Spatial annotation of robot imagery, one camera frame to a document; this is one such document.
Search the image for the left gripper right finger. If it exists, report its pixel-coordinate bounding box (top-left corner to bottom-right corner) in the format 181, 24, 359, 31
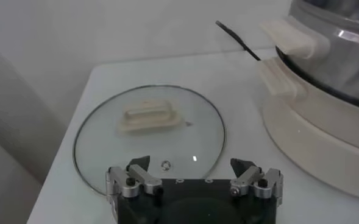
229, 157, 284, 200

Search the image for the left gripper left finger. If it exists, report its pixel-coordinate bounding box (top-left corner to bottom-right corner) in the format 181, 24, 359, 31
105, 155, 165, 199

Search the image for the round glass lid beige handle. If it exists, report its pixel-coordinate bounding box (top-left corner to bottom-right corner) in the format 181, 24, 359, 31
72, 84, 227, 197

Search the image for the black cooker power cord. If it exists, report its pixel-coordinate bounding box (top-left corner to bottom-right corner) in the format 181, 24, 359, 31
215, 20, 261, 61

